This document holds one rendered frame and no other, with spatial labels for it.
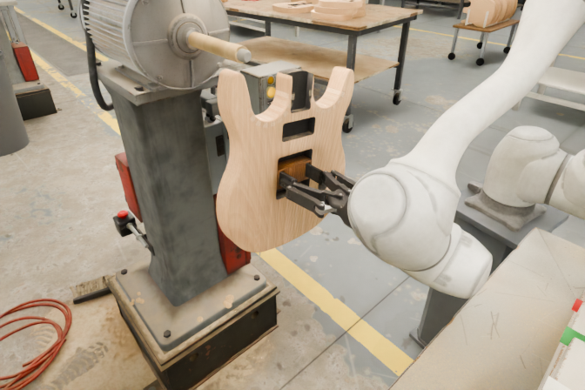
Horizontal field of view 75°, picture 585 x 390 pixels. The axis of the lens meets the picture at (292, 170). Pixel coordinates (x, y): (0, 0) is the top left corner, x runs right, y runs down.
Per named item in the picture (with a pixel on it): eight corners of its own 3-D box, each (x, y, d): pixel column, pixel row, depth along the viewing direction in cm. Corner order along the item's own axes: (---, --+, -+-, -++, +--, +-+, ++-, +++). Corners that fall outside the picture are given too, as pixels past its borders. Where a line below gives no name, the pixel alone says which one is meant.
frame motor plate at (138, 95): (89, 73, 116) (85, 61, 114) (163, 59, 130) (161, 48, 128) (137, 106, 93) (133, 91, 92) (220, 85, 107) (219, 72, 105)
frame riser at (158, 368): (107, 325, 167) (91, 285, 154) (225, 258, 202) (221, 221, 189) (158, 419, 134) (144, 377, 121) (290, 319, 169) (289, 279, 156)
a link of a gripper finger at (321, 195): (342, 211, 75) (339, 214, 74) (292, 194, 79) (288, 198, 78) (345, 193, 73) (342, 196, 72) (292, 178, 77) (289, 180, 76)
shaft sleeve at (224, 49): (201, 46, 87) (189, 47, 85) (200, 31, 85) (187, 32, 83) (248, 62, 75) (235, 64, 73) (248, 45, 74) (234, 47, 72)
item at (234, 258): (196, 244, 166) (183, 171, 147) (220, 231, 173) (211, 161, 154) (228, 276, 150) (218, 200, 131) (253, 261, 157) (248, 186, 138)
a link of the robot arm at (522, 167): (492, 173, 130) (511, 113, 119) (552, 195, 119) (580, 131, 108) (473, 193, 120) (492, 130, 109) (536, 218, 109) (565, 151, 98)
